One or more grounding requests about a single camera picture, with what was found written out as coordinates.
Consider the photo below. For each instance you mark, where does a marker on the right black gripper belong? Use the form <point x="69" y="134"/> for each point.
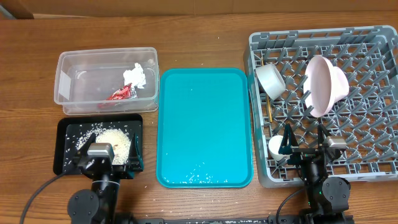
<point x="288" y="142"/>

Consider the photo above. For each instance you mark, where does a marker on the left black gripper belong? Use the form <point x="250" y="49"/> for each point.
<point x="126" y="172"/>

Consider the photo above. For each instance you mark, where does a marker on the white cup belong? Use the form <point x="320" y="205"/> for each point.
<point x="273" y="147"/>

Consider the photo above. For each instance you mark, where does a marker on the white round plate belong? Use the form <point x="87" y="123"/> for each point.
<point x="320" y="80"/>

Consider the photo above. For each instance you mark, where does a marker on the wooden chopstick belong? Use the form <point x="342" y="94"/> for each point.
<point x="269" y="110"/>

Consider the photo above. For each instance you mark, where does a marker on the grey bowl with food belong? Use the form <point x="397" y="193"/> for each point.
<point x="271" y="80"/>

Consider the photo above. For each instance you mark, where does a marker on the red snack wrapper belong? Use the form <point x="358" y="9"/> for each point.
<point x="126" y="92"/>

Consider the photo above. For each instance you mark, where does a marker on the white tissue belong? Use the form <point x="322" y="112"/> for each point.
<point x="135" y="77"/>

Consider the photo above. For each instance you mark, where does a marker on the pink bowl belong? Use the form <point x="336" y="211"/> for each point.
<point x="341" y="85"/>

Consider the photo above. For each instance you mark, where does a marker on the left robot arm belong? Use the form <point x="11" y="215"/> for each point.
<point x="98" y="204"/>

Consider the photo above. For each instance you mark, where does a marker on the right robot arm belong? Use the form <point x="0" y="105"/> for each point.
<point x="327" y="196"/>

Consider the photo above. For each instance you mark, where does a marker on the grey dishwasher rack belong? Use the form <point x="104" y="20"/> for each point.
<point x="366" y="118"/>

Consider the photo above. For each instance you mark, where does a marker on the spilled rice and food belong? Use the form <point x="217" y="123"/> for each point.
<point x="115" y="133"/>

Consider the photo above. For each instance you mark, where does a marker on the black plastic tray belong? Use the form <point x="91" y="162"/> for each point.
<point x="134" y="121"/>

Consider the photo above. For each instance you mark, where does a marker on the clear plastic bin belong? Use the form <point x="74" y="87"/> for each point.
<point x="84" y="79"/>

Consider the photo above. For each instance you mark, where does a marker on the teal serving tray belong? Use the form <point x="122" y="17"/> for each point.
<point x="204" y="129"/>

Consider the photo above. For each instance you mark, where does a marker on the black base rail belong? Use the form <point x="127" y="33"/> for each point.
<point x="271" y="219"/>

